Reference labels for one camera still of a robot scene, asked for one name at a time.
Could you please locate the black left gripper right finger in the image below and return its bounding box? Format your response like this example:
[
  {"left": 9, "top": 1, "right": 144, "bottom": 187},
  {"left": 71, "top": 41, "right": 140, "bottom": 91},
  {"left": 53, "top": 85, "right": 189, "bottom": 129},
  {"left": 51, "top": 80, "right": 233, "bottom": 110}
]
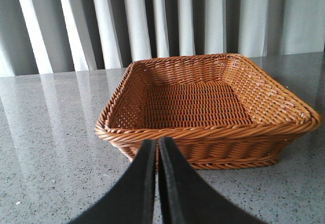
[{"left": 159, "top": 137, "right": 262, "bottom": 223}]

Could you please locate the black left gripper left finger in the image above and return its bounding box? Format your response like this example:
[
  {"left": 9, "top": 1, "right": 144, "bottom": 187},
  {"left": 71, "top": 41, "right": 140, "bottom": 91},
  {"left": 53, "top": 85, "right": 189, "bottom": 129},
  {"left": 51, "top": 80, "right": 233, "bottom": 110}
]
[{"left": 70, "top": 139, "right": 156, "bottom": 223}]

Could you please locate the brown wicker basket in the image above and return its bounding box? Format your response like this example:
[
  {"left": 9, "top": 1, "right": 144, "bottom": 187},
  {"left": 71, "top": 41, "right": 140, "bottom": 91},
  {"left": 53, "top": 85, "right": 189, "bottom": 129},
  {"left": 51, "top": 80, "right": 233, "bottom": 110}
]
[{"left": 95, "top": 53, "right": 321, "bottom": 169}]

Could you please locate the grey pleated curtain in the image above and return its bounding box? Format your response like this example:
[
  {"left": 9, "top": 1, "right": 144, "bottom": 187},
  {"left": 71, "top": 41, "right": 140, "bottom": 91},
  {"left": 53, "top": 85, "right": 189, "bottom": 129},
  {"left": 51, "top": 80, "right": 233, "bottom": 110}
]
[{"left": 1, "top": 0, "right": 324, "bottom": 77}]

